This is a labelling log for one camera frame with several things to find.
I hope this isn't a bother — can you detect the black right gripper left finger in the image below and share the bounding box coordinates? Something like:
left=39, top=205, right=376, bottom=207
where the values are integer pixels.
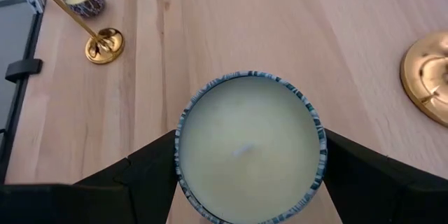
left=73, top=129, right=183, bottom=224

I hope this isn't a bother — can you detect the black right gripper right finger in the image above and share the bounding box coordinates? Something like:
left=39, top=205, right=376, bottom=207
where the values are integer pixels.
left=323, top=128, right=448, bottom=224

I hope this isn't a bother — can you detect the tall gold candle holder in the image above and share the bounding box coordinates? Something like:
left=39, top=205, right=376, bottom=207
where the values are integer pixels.
left=400, top=31, right=448, bottom=129

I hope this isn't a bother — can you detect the short gold candle holder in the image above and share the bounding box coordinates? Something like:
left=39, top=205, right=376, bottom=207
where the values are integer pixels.
left=10, top=0, right=125, bottom=65

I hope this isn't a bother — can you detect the black table clamp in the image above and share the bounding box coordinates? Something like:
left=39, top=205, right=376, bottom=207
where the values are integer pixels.
left=5, top=58, right=43, bottom=83

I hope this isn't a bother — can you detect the black aluminium table frame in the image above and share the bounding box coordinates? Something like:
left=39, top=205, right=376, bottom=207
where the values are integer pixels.
left=0, top=0, right=53, bottom=183

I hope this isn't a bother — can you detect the wooden shelf black metal frame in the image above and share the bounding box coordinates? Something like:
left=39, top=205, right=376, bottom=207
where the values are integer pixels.
left=134, top=0, right=448, bottom=224

